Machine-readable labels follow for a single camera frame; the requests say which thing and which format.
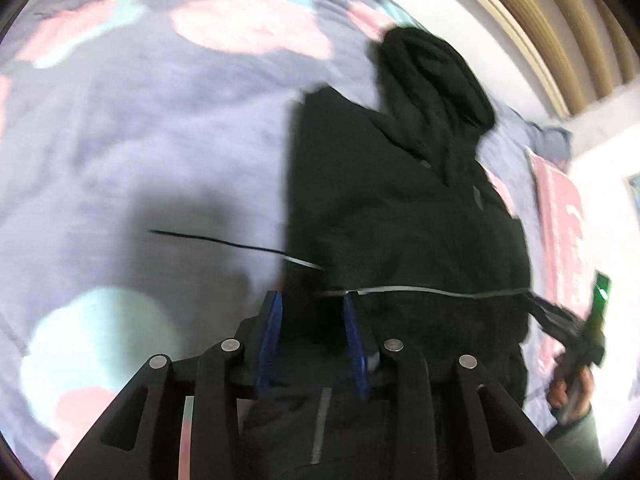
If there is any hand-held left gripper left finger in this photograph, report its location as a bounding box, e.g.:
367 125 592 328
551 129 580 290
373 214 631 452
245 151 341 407
54 290 284 480

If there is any wooden headboard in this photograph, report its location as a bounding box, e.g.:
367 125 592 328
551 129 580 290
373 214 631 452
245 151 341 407
440 0 640 117

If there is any person's right forearm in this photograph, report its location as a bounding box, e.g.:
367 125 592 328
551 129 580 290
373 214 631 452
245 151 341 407
544 407 609 472

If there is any black jacket grey piping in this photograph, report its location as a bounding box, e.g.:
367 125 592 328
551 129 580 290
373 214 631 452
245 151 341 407
149 25 534 480

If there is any grey pillow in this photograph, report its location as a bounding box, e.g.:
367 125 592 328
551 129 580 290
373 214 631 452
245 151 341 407
520 120 574 172

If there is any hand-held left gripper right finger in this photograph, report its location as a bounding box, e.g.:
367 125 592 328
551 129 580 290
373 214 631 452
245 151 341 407
341 291 575 480

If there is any grey floral bed blanket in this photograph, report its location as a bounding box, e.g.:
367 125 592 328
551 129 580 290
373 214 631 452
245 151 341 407
0 0 601 480

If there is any pink patterned blanket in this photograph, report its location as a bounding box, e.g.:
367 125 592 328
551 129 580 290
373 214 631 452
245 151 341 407
527 147 607 343

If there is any person's right hand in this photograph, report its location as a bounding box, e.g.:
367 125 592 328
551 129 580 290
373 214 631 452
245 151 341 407
547 355 597 420

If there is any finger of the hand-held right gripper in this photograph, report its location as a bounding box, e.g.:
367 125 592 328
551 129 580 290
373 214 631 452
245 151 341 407
525 292 582 347

